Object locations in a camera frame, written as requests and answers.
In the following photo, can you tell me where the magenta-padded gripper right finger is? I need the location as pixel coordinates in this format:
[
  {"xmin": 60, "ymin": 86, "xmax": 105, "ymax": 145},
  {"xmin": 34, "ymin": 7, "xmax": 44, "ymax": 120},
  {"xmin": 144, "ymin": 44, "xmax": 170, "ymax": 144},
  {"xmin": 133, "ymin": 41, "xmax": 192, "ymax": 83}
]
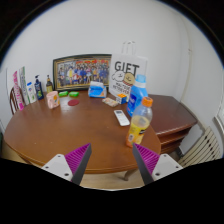
[{"xmin": 131, "ymin": 143, "xmax": 184, "ymax": 186}]

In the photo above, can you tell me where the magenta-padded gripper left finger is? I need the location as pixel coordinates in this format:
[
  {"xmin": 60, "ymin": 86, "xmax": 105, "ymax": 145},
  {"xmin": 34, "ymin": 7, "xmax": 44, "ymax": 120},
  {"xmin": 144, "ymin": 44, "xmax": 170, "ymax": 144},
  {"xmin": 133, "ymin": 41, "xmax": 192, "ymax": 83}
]
[{"xmin": 40, "ymin": 143, "xmax": 92, "ymax": 186}]

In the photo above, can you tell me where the orange-capped juice bottle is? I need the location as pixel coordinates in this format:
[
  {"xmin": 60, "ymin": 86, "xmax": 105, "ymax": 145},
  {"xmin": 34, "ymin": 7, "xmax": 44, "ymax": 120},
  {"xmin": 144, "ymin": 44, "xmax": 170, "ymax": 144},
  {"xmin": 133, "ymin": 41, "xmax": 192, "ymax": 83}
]
[{"xmin": 125, "ymin": 96, "xmax": 154, "ymax": 149}]

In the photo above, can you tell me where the white remote control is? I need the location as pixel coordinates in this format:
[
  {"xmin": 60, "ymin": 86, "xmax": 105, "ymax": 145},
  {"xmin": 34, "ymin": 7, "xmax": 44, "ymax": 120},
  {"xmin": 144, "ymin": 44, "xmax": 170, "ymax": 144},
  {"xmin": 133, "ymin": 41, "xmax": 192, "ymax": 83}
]
[{"xmin": 113, "ymin": 109, "xmax": 131, "ymax": 127}]

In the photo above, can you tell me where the dark wooden side cabinet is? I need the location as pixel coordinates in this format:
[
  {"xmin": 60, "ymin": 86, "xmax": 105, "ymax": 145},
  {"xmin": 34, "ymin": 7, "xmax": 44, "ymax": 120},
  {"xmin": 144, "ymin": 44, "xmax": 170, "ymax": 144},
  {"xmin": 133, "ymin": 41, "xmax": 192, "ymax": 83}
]
[{"xmin": 148, "ymin": 94, "xmax": 198, "ymax": 155}]

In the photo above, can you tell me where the white radiator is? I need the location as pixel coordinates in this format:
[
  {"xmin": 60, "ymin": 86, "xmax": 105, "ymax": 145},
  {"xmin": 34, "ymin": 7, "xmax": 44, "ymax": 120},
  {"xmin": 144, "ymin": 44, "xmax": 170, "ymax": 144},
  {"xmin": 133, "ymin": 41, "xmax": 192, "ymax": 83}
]
[{"xmin": 176, "ymin": 125, "xmax": 223, "ymax": 168}]

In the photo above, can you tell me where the flat round red coaster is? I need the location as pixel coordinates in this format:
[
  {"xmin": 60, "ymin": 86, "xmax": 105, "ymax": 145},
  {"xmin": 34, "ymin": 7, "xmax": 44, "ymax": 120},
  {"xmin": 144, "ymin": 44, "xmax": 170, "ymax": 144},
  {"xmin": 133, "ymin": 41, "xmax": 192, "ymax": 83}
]
[{"xmin": 67, "ymin": 98, "xmax": 80, "ymax": 107}]

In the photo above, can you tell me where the blue detergent bottle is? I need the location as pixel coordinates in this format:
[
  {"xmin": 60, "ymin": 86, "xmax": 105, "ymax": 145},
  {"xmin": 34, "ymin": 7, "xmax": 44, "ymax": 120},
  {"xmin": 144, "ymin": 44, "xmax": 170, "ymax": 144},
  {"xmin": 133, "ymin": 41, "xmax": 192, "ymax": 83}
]
[{"xmin": 126, "ymin": 74, "xmax": 149, "ymax": 118}]

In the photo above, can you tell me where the pink mug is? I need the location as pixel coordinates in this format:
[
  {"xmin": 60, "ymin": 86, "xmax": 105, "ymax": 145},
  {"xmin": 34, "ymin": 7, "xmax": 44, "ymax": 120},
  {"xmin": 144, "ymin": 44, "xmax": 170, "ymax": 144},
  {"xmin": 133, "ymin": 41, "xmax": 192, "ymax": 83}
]
[{"xmin": 45, "ymin": 90, "xmax": 61, "ymax": 110}]

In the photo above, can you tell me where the small orange and white box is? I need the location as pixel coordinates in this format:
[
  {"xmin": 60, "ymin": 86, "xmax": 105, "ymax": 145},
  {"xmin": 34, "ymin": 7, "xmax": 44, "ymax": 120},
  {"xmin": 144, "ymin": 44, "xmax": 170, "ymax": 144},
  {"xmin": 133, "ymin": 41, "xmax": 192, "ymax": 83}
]
[{"xmin": 115, "ymin": 93, "xmax": 128, "ymax": 105}]

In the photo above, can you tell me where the flat snack packet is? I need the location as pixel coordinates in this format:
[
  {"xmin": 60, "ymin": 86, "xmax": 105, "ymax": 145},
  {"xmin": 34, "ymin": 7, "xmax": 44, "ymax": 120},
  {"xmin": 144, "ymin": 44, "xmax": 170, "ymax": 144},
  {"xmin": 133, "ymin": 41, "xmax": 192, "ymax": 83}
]
[{"xmin": 101, "ymin": 97, "xmax": 120, "ymax": 108}]

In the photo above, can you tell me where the blue tissue pack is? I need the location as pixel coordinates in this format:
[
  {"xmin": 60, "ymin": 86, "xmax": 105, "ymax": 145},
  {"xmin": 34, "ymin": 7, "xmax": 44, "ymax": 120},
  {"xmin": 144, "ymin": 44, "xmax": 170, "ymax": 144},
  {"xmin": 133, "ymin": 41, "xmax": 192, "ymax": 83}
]
[{"xmin": 87, "ymin": 80, "xmax": 108, "ymax": 99}]

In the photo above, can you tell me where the dark bottle with yellow label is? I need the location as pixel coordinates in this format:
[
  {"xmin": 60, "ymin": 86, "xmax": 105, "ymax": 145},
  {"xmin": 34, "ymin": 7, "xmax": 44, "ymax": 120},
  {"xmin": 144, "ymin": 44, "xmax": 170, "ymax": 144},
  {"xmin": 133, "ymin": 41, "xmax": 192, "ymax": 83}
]
[{"xmin": 45, "ymin": 74, "xmax": 54, "ymax": 94}]

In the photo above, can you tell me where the white shampoo bottle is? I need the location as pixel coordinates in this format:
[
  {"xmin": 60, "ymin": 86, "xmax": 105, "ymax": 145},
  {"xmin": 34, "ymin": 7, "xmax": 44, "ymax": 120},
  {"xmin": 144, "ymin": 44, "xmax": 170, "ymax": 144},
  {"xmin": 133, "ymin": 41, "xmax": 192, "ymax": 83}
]
[{"xmin": 26, "ymin": 81, "xmax": 38, "ymax": 104}]

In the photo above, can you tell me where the wooden chair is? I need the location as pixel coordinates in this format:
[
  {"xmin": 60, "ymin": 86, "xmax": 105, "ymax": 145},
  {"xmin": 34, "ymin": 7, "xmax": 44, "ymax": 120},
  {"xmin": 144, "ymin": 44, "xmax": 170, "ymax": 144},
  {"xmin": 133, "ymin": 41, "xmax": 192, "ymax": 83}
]
[{"xmin": 9, "ymin": 86, "xmax": 21, "ymax": 116}]

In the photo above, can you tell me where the framed group photo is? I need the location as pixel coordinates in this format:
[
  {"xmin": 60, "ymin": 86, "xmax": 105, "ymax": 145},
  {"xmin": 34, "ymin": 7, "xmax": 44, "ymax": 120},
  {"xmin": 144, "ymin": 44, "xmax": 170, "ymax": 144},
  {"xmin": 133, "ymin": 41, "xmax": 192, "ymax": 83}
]
[{"xmin": 52, "ymin": 53, "xmax": 113, "ymax": 92}]

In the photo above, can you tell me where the white paper gift bag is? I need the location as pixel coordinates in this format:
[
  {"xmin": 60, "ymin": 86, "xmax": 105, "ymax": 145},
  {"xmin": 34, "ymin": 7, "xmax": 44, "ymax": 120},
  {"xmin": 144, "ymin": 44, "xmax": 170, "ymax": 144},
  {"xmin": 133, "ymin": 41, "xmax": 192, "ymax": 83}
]
[{"xmin": 108, "ymin": 40, "xmax": 149, "ymax": 103}]

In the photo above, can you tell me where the tall pink box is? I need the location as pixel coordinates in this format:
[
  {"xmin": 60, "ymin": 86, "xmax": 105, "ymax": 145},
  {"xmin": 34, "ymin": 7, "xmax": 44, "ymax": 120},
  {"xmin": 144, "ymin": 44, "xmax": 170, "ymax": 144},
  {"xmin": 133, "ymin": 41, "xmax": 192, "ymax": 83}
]
[{"xmin": 12, "ymin": 70, "xmax": 25, "ymax": 111}]

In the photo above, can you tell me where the tall white printed box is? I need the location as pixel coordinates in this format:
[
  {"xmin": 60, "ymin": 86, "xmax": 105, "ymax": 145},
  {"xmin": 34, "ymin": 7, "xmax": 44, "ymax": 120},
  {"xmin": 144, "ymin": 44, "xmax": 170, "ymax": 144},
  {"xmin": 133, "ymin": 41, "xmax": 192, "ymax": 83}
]
[{"xmin": 18, "ymin": 66, "xmax": 31, "ymax": 106}]

